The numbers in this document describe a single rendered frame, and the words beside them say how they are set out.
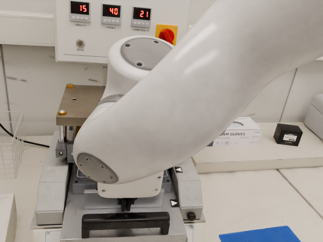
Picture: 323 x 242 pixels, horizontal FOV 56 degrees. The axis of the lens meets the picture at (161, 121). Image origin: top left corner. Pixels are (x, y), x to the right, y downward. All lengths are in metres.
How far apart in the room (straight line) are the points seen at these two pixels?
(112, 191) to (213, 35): 0.32
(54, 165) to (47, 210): 0.10
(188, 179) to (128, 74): 0.39
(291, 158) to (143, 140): 1.06
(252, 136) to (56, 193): 0.84
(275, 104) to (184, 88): 1.30
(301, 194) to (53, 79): 0.98
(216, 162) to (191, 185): 0.47
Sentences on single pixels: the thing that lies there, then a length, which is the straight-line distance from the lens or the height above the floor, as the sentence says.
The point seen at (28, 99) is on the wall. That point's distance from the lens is 1.25.
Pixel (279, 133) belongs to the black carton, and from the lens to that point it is 1.34.
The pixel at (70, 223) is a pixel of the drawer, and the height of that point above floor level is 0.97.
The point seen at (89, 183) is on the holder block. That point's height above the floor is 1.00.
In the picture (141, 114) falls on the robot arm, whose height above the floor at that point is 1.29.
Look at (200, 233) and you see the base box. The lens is 0.69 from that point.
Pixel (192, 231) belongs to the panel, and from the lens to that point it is 0.68.
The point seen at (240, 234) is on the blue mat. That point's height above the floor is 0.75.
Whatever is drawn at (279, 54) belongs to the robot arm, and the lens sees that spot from 0.25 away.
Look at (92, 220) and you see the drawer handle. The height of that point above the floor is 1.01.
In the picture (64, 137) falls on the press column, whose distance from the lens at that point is 0.66.
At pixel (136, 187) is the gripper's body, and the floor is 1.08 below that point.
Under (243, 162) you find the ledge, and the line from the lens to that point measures 1.17.
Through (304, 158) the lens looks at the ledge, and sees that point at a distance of 1.32.
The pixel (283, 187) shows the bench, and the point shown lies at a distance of 1.18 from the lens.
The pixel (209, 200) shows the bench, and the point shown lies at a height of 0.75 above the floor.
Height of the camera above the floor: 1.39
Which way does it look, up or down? 27 degrees down
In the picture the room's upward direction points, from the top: 7 degrees clockwise
